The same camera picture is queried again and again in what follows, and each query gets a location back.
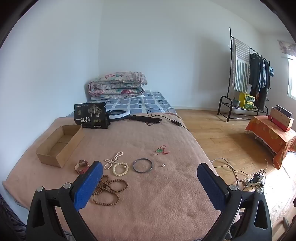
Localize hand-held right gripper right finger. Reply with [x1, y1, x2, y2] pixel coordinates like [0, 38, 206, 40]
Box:
[196, 163, 273, 241]

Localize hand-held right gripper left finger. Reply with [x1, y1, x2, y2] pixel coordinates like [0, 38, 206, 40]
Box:
[26, 161, 104, 241]

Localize wooden prayer bead string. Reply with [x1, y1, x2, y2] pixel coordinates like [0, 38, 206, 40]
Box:
[92, 175, 128, 206]

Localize red strap wristwatch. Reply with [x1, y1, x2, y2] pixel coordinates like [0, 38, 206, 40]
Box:
[74, 159, 90, 175]

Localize white bead bracelet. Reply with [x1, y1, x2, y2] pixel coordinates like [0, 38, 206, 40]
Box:
[113, 162, 129, 177]

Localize pearl necklace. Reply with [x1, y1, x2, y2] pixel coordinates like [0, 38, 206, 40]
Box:
[104, 151, 123, 169]

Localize cardboard box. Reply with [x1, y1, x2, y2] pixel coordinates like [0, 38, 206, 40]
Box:
[36, 125, 84, 168]

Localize dark metal bangle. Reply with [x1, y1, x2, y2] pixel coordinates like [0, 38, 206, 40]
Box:
[133, 158, 153, 173]

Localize white power strip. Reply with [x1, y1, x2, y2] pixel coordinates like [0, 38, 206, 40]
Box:
[245, 178, 264, 189]

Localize brown fleece blanket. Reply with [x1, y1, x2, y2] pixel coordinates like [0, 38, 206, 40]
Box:
[2, 112, 222, 234]

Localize black snack bag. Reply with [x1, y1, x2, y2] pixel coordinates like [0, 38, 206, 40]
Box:
[74, 102, 111, 129]

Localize orange cloth covered table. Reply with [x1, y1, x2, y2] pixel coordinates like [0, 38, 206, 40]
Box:
[245, 115, 296, 169]

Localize dark patterned cloth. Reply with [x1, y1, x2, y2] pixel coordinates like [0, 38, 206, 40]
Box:
[0, 195, 26, 241]

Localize red flat box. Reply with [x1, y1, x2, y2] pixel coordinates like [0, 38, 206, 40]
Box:
[268, 115, 291, 132]

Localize yellow box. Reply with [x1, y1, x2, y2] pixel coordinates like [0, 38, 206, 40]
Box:
[238, 92, 255, 110]

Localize tan flat box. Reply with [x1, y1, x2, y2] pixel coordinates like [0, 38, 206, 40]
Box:
[269, 108, 294, 128]

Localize blue checked bed sheet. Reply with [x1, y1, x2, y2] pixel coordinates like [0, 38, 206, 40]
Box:
[67, 91, 177, 117]

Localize folded floral quilt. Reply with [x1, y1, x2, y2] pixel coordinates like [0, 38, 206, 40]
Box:
[88, 72, 148, 98]

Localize dark flat box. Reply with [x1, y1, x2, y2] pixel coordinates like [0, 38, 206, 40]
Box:
[275, 105, 294, 118]

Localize striped hanging towel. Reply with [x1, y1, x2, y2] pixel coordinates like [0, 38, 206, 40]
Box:
[232, 38, 251, 93]

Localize dark hanging clothes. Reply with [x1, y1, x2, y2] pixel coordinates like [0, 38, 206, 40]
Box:
[248, 53, 271, 109]

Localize black metal clothes rack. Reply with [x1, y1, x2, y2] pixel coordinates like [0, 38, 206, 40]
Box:
[217, 27, 271, 122]

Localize window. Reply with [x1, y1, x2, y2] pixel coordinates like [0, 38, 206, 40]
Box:
[287, 58, 296, 100]

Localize floral curtain valance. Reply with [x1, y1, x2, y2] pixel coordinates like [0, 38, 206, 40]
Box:
[277, 40, 296, 61]

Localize white floor cable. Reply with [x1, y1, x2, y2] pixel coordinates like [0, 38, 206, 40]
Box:
[211, 158, 269, 186]

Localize green pendant with red cord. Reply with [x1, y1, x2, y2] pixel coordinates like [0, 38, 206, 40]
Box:
[153, 145, 170, 155]

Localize black cable with inline controller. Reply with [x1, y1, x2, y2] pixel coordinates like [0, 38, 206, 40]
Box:
[147, 110, 189, 130]

